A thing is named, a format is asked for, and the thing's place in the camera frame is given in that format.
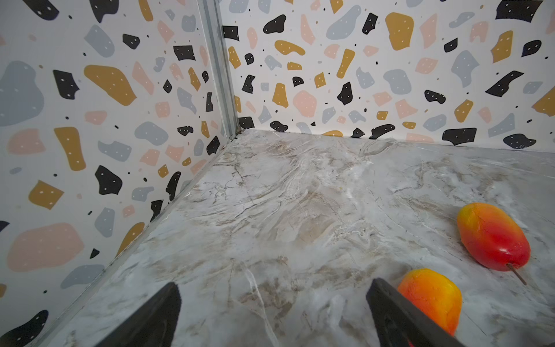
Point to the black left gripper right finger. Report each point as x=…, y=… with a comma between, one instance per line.
x=400, y=323

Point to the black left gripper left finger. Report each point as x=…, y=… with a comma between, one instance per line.
x=153, y=324

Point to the red orange fake mango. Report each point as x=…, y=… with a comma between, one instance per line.
x=435, y=295

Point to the red yellow fake mango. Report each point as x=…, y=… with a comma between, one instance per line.
x=493, y=238

